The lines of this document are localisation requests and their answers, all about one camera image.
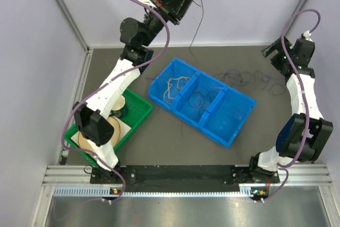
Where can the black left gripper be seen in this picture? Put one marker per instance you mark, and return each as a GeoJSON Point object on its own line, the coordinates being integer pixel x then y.
{"type": "Point", "coordinates": [172, 6]}

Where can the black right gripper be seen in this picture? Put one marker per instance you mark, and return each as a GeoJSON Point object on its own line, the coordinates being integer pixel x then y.
{"type": "Point", "coordinates": [278, 45]}

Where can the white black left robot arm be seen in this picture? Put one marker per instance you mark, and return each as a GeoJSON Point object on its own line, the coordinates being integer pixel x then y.
{"type": "Point", "coordinates": [91, 115]}

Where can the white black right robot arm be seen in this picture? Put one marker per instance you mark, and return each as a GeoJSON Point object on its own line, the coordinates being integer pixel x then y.
{"type": "Point", "coordinates": [306, 132]}

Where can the blue three-compartment bin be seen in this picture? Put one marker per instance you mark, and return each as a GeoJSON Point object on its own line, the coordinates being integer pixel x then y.
{"type": "Point", "coordinates": [200, 100]}

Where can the green plastic tray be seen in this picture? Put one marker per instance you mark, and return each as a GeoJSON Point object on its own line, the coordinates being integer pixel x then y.
{"type": "Point", "coordinates": [139, 110]}

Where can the cream green cup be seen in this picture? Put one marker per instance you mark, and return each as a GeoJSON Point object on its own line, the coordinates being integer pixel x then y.
{"type": "Point", "coordinates": [120, 109]}

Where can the tan wooden plate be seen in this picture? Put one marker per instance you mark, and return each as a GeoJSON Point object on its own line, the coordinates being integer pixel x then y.
{"type": "Point", "coordinates": [117, 128]}

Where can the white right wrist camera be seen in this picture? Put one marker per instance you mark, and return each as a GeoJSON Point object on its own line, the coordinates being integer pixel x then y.
{"type": "Point", "coordinates": [307, 36]}

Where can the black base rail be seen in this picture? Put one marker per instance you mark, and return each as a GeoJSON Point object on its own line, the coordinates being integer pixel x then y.
{"type": "Point", "coordinates": [191, 178]}

